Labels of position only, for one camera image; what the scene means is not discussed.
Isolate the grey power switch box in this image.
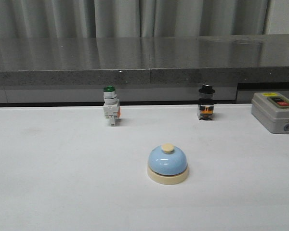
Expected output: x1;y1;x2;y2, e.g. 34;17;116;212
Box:
251;92;289;134

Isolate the grey curtain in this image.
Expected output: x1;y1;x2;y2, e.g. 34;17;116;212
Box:
0;0;289;39

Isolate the green push button switch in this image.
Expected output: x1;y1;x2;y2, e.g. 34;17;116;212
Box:
103;86;120;126

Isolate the blue and cream desk bell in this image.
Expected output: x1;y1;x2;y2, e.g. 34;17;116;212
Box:
147;143;189;185

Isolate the grey stone counter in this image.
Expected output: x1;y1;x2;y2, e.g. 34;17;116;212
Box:
0;35;289;106

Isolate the black rotary selector switch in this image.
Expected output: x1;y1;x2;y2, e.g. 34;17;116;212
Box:
197;84;215;120

